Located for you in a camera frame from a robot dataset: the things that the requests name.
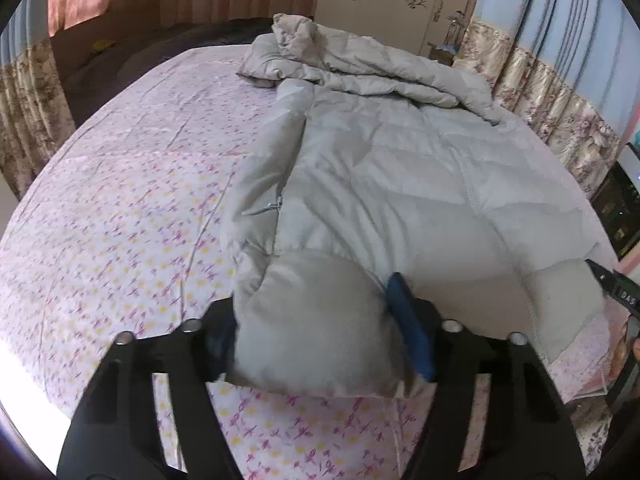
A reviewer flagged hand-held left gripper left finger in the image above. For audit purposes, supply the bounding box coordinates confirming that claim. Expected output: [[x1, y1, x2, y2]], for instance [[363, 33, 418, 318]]
[[56, 300, 242, 480]]

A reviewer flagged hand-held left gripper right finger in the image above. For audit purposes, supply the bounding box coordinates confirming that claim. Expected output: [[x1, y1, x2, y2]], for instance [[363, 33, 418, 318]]
[[385, 272, 587, 480]]

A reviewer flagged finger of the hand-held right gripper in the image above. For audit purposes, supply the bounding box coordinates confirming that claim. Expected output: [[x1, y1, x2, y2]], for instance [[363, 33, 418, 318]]
[[585, 258, 620, 287]]

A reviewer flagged grey down coat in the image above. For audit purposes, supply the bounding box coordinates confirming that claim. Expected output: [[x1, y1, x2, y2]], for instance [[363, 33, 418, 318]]
[[220, 12, 608, 401]]

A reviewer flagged dark cabinet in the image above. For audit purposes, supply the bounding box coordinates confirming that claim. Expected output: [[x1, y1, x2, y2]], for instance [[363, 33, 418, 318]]
[[590, 144, 640, 262]]

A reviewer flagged bed with floral sheet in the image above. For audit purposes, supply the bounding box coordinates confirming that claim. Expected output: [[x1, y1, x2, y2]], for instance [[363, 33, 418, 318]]
[[0, 42, 640, 480]]

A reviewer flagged blue floral curtain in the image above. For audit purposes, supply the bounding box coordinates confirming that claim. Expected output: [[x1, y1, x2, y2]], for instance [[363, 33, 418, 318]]
[[452, 0, 640, 202], [0, 0, 77, 202]]

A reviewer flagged wooden nightstand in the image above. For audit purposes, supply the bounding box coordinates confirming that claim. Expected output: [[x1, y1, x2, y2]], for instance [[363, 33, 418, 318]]
[[427, 42, 459, 67]]

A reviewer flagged small table lamp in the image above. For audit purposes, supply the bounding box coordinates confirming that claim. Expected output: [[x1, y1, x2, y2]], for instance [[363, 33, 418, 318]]
[[446, 10, 467, 47]]

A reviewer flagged bed with dark striped blanket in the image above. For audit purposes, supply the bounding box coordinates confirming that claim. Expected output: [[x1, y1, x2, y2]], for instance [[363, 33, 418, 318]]
[[50, 16, 281, 128]]

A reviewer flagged white decorated wardrobe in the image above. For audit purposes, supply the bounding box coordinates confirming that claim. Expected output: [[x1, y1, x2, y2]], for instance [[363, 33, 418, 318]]
[[315, 0, 490, 60]]

